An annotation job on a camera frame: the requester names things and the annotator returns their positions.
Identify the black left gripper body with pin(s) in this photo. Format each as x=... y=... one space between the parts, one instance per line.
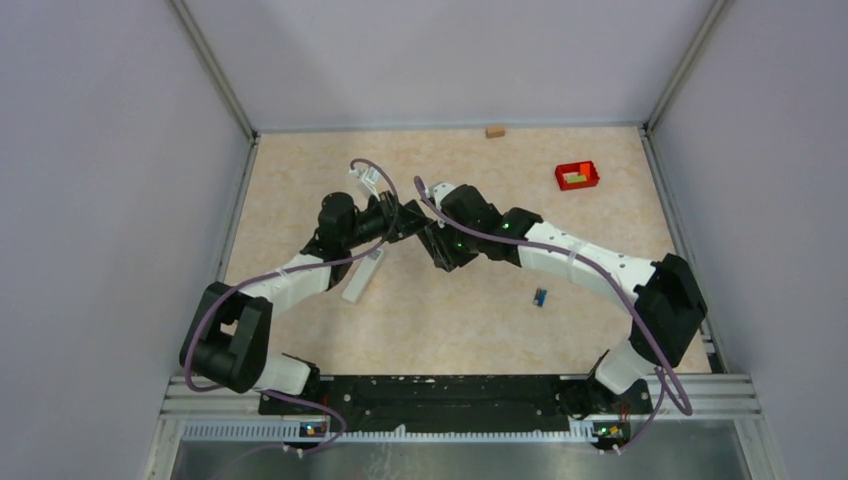
x=384 y=216

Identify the red plastic bin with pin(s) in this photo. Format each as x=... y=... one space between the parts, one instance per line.
x=577 y=175

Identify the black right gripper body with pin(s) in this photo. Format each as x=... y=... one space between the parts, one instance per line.
x=455 y=245

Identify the blue battery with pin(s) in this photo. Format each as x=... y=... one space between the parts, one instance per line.
x=540 y=297

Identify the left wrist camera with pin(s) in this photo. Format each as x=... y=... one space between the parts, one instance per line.
x=366 y=179

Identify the small wooden block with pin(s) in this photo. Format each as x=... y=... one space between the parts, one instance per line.
x=495 y=131

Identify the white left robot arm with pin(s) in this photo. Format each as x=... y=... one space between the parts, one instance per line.
x=228 y=340

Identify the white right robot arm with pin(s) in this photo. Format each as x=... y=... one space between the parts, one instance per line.
x=662 y=298

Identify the white remote control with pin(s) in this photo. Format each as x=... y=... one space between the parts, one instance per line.
x=362 y=277

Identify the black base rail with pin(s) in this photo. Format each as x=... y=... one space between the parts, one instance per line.
x=473 y=403

